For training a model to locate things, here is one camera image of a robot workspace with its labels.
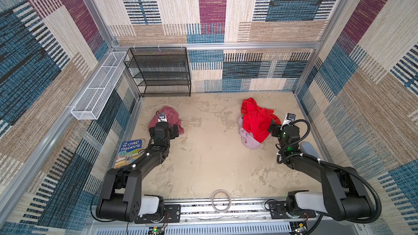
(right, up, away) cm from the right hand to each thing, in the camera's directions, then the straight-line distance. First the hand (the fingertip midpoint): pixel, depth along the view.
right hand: (280, 122), depth 89 cm
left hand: (-62, 0, +1) cm, 62 cm away
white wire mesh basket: (-88, +10, -18) cm, 91 cm away
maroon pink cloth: (-62, +2, +15) cm, 64 cm away
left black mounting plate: (-54, -40, -16) cm, 69 cm away
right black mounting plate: (-7, -37, -16) cm, 41 cm away
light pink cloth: (-16, -9, +7) cm, 20 cm away
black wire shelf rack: (-71, +32, +20) cm, 80 cm away
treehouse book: (-82, -16, +1) cm, 83 cm away
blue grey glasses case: (+16, -14, +3) cm, 22 cm away
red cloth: (-11, +1, +7) cm, 13 cm away
